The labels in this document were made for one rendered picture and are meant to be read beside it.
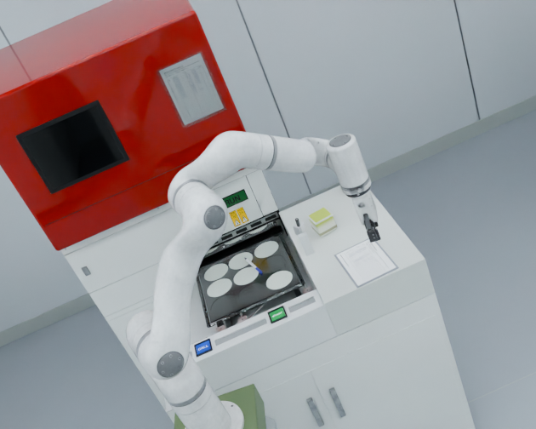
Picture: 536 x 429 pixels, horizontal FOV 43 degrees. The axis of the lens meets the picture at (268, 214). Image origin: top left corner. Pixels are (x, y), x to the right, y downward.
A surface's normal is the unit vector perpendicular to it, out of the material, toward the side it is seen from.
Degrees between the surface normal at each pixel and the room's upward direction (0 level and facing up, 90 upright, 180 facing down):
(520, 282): 0
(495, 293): 0
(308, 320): 90
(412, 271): 90
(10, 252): 90
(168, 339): 61
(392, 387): 90
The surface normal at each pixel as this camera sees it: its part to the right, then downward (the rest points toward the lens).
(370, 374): 0.22, 0.47
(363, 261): -0.34, -0.79
